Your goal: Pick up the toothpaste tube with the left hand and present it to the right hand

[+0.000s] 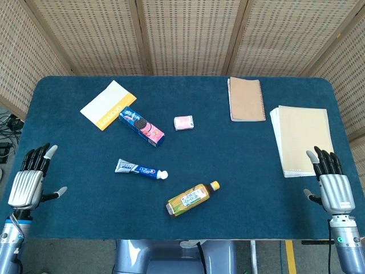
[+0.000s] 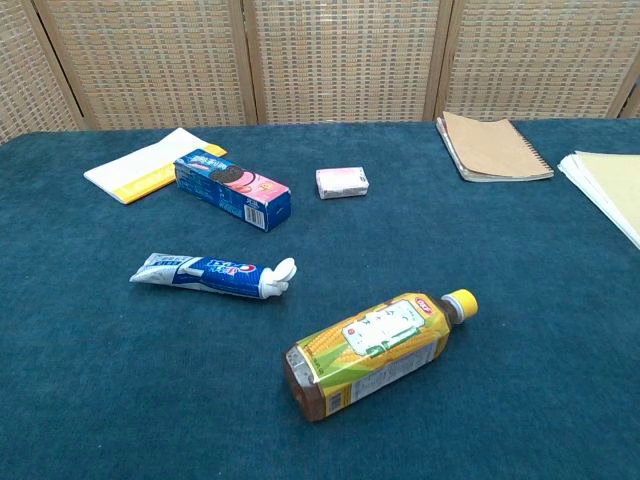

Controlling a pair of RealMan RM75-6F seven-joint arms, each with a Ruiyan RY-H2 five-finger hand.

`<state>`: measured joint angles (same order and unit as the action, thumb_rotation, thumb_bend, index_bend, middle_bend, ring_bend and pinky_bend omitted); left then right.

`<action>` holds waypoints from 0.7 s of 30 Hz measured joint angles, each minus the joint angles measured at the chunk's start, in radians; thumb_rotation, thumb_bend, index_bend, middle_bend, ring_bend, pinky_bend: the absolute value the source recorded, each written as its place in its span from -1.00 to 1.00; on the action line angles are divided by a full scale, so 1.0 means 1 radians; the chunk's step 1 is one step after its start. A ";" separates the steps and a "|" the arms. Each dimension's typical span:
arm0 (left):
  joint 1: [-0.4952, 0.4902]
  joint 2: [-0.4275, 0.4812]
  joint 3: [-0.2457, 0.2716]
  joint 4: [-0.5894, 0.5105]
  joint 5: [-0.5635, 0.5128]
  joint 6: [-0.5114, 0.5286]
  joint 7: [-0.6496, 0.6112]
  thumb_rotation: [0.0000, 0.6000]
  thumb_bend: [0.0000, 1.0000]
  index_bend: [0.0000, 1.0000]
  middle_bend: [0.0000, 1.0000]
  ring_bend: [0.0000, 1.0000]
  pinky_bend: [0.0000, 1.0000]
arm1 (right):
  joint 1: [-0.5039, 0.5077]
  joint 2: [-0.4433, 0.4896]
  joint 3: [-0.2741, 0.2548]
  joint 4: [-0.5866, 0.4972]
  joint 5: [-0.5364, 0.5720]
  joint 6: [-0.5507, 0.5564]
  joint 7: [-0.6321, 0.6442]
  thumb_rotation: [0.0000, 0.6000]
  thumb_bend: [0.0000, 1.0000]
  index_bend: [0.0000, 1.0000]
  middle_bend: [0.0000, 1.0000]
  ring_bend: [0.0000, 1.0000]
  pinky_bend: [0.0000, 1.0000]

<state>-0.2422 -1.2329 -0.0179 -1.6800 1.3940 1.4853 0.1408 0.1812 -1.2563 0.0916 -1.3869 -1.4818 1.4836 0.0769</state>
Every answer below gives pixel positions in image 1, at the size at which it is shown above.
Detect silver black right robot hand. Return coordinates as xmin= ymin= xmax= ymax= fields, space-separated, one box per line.
xmin=303 ymin=146 xmax=356 ymax=216

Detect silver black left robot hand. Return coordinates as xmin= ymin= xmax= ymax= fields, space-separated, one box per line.
xmin=7 ymin=143 xmax=68 ymax=211

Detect blue white toothpaste tube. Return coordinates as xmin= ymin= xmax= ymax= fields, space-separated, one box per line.
xmin=115 ymin=158 xmax=169 ymax=181

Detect beige paper pad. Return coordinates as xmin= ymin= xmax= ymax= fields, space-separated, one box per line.
xmin=269 ymin=105 xmax=335 ymax=179

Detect white table leg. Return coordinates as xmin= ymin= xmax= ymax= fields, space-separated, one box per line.
xmin=250 ymin=240 xmax=259 ymax=274

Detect blue table cloth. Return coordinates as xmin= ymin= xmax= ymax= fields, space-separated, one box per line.
xmin=0 ymin=75 xmax=365 ymax=241

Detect white yellow booklet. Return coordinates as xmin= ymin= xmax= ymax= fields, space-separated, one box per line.
xmin=79 ymin=80 xmax=137 ymax=132

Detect blue pink cookie box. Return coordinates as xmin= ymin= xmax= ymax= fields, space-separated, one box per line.
xmin=118 ymin=106 xmax=166 ymax=148

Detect brown spiral notebook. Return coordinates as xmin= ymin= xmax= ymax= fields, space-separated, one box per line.
xmin=227 ymin=76 xmax=266 ymax=123

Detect yellow corn tea bottle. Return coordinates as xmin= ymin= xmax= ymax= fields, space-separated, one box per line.
xmin=166 ymin=180 xmax=221 ymax=219

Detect grey-blue robot torso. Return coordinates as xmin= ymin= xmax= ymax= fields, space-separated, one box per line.
xmin=112 ymin=239 xmax=238 ymax=274

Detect pink white tissue pack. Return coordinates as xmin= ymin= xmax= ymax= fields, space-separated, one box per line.
xmin=173 ymin=115 xmax=196 ymax=132

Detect woven bamboo folding screen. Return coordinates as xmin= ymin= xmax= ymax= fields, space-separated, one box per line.
xmin=0 ymin=0 xmax=365 ymax=172

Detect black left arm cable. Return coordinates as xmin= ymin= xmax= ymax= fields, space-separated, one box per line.
xmin=9 ymin=213 xmax=25 ymax=274

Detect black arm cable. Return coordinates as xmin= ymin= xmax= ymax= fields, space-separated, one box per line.
xmin=9 ymin=213 xmax=25 ymax=274
xmin=326 ymin=218 xmax=334 ymax=274

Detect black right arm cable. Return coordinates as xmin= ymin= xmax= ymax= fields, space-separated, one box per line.
xmin=326 ymin=218 xmax=334 ymax=274

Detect black floor cables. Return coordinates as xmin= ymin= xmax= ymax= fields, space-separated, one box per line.
xmin=0 ymin=110 xmax=24 ymax=165

